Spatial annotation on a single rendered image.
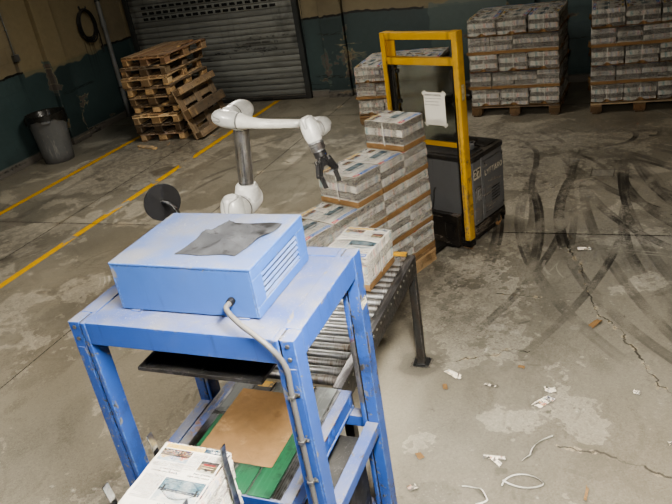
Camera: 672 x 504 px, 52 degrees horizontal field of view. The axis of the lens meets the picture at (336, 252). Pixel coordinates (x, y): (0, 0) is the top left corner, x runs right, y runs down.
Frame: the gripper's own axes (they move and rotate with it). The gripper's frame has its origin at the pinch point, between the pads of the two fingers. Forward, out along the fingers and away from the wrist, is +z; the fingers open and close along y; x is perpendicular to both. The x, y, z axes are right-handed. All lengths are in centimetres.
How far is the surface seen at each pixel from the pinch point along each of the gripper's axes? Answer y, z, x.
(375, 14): -668, -136, -353
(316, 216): -58, 29, -76
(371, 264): 14, 50, 15
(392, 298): 19, 70, 24
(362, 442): 117, 95, 59
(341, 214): -66, 34, -60
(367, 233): -7.1, 36.7, 4.3
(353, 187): -77, 19, -49
